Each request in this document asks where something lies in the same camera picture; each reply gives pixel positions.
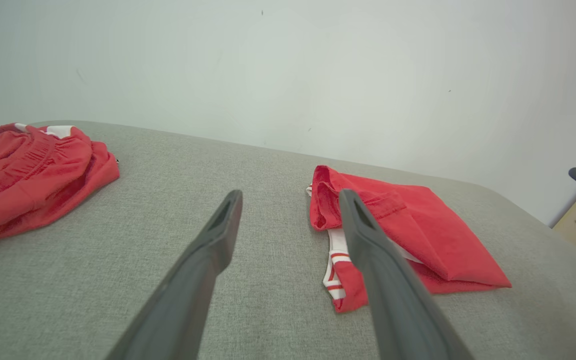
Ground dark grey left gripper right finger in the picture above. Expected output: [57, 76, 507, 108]
[338, 188, 474, 360]

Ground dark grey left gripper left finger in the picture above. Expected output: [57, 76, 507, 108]
[105, 189, 244, 360]

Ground red shorts with Bulls print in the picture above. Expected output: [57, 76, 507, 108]
[0, 122, 121, 254]

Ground red white jersey top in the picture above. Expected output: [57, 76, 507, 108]
[306, 165, 513, 314]

